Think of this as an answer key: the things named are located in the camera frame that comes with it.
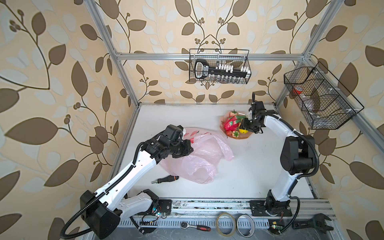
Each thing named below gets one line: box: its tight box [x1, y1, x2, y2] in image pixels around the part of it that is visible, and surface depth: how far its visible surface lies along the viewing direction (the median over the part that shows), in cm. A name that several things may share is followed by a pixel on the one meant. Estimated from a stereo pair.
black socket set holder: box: [194, 59, 251, 79], surface depth 84 cm
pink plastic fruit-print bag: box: [159, 127, 234, 184], surface depth 76 cm
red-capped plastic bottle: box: [292, 85, 321, 119], surface depth 80 cm
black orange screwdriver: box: [151, 175, 179, 184], surface depth 84 cm
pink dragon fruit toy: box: [224, 115, 247, 132], surface depth 99 cm
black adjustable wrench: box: [292, 213, 334, 234], surface depth 71 cm
